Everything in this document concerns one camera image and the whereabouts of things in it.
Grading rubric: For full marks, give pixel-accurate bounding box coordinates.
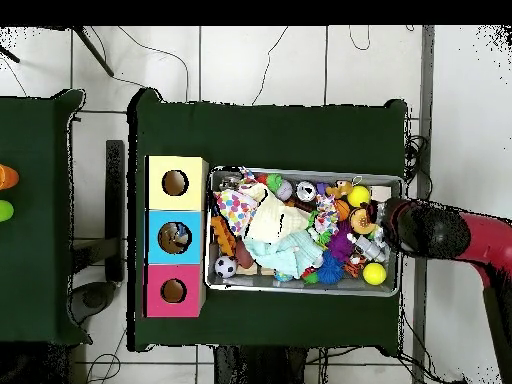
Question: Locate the silver mesh bin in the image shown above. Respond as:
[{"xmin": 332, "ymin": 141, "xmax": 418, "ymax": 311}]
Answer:
[{"xmin": 204, "ymin": 165, "xmax": 405, "ymax": 298}]

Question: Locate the wooden box with three holes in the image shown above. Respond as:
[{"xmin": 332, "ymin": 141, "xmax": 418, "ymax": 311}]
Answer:
[{"xmin": 142, "ymin": 154, "xmax": 210, "ymax": 319}]

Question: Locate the yellow ball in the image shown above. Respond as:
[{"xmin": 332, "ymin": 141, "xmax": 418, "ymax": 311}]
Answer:
[
  {"xmin": 346, "ymin": 184, "xmax": 372, "ymax": 208},
  {"xmin": 362, "ymin": 262, "xmax": 388, "ymax": 287}
]

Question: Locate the purple spiky ball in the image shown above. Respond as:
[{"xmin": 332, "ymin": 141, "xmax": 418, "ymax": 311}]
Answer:
[{"xmin": 327, "ymin": 225, "xmax": 355, "ymax": 263}]

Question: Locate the blue spiky ball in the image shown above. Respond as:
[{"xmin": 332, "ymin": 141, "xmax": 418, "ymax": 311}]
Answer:
[{"xmin": 317, "ymin": 251, "xmax": 345, "ymax": 286}]

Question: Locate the light blue muslin cloth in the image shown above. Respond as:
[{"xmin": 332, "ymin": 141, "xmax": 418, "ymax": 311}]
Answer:
[{"xmin": 243, "ymin": 229, "xmax": 325, "ymax": 281}]

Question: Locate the cream muslin cloth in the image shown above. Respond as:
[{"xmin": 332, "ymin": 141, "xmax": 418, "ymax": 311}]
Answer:
[{"xmin": 241, "ymin": 183, "xmax": 311, "ymax": 245}]

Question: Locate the dark green table cloth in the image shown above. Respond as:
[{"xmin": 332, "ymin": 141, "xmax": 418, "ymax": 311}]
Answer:
[
  {"xmin": 0, "ymin": 88, "xmax": 94, "ymax": 346},
  {"xmin": 126, "ymin": 87, "xmax": 409, "ymax": 357}
]

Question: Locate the polka dot paper napkin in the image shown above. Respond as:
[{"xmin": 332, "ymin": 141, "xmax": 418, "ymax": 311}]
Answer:
[{"xmin": 213, "ymin": 189, "xmax": 259, "ymax": 237}]

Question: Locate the small soccer ball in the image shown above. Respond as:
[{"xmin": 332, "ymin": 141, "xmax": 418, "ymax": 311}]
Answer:
[{"xmin": 214, "ymin": 255, "xmax": 238, "ymax": 279}]

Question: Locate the black panel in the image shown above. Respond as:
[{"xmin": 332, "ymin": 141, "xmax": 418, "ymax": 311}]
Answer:
[{"xmin": 104, "ymin": 139, "xmax": 126, "ymax": 283}]

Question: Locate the grey round base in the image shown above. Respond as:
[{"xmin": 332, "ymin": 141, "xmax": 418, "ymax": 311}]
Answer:
[{"xmin": 69, "ymin": 280, "xmax": 119, "ymax": 326}]

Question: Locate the black tripod leg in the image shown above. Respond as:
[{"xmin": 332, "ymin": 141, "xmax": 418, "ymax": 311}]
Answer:
[
  {"xmin": 0, "ymin": 44, "xmax": 21, "ymax": 64},
  {"xmin": 71, "ymin": 25, "xmax": 116, "ymax": 78}
]

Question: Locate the orange plastic object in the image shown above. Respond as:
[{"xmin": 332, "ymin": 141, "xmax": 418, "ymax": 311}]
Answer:
[{"xmin": 0, "ymin": 163, "xmax": 20, "ymax": 191}]

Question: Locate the thin black floor cable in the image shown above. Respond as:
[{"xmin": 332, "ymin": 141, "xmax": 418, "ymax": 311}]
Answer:
[
  {"xmin": 117, "ymin": 25, "xmax": 190, "ymax": 101},
  {"xmin": 251, "ymin": 25, "xmax": 289, "ymax": 106}
]

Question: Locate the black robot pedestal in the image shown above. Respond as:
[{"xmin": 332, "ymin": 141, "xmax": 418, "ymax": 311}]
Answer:
[{"xmin": 213, "ymin": 345, "xmax": 309, "ymax": 384}]

